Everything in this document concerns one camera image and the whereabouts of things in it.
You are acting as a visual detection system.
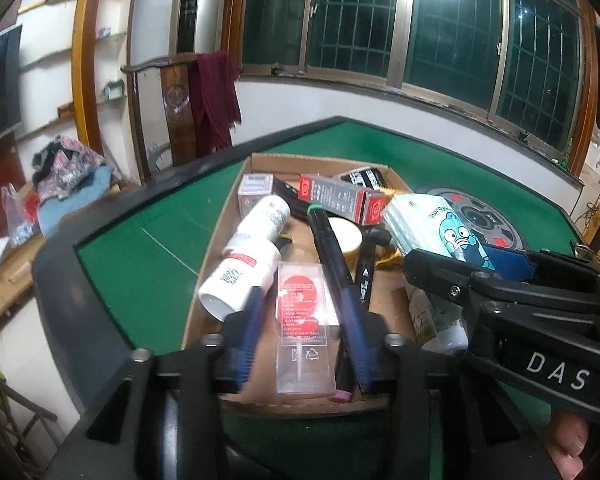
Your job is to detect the black snack packet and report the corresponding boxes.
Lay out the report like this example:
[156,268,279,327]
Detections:
[337,167,388,191]

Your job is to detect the round metal tin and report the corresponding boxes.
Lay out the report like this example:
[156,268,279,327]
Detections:
[327,217,363,271]

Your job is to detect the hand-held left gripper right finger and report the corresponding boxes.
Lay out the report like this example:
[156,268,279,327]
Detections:
[337,285,551,480]

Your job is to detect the white bottle red label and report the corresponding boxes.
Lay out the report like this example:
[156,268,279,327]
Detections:
[197,247,277,322]

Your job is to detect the white printed plastic bottle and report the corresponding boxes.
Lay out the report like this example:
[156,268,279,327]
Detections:
[409,287,470,356]

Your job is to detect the wooden wall shelves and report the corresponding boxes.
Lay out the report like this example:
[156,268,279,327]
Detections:
[15,0,141,141]

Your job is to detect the silver water heater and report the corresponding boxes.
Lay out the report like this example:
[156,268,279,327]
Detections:
[169,0,226,58]

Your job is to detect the clear plastic case red label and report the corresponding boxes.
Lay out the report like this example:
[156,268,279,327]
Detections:
[275,260,341,396]

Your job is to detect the clear plastic bag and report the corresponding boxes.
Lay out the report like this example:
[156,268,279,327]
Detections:
[1,184,33,246]

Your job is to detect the pile of clothes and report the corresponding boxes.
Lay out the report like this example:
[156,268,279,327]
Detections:
[32,135,113,233]

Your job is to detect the black television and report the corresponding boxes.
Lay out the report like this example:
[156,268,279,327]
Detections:
[0,25,23,153]

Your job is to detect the person's right hand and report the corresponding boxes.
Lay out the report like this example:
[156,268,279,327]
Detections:
[549,410,591,478]

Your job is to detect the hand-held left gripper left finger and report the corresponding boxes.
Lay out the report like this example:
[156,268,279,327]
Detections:
[45,285,268,480]

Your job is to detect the black marker green cap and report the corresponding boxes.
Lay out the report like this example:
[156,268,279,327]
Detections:
[306,203,357,311]

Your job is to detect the barred window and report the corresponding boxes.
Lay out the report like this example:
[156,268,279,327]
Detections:
[227,0,598,158]

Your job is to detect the yellow packet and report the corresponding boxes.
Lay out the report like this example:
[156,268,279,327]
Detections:
[372,186,411,271]

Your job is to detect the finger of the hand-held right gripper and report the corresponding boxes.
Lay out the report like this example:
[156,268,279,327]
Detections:
[402,247,600,361]
[480,242,600,295]

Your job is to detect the red box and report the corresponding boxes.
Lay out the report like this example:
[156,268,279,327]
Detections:
[298,173,387,226]

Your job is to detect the mahjong table centre panel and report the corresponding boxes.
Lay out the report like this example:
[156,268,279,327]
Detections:
[415,185,531,253]

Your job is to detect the maroon cloth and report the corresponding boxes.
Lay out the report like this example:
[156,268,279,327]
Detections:
[187,51,242,150]

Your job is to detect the cardboard box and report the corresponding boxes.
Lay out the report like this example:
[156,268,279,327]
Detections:
[180,152,473,413]

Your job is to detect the cartoon tissue pack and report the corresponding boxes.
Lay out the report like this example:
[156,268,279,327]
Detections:
[382,193,496,271]

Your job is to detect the small grey box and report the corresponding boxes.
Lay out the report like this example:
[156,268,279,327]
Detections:
[237,173,275,219]

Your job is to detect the carved wooden chair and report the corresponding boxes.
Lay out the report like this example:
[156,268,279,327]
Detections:
[121,52,201,181]

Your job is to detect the dark wooden cabinet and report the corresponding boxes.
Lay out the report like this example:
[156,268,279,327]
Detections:
[0,130,21,206]

